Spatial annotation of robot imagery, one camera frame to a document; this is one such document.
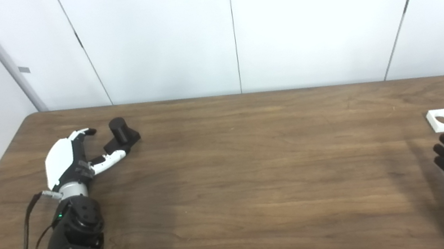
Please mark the grey wall corner post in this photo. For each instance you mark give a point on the grey wall corner post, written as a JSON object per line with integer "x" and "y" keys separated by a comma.
{"x": 4, "y": 57}

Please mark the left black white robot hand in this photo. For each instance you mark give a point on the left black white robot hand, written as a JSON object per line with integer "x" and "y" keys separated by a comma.
{"x": 59, "y": 162}

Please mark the small grey wall tag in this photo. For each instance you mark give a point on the small grey wall tag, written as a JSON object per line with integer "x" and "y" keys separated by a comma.
{"x": 24, "y": 70}

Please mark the black peg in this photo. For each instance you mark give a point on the black peg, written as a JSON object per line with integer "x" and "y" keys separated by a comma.
{"x": 123, "y": 135}

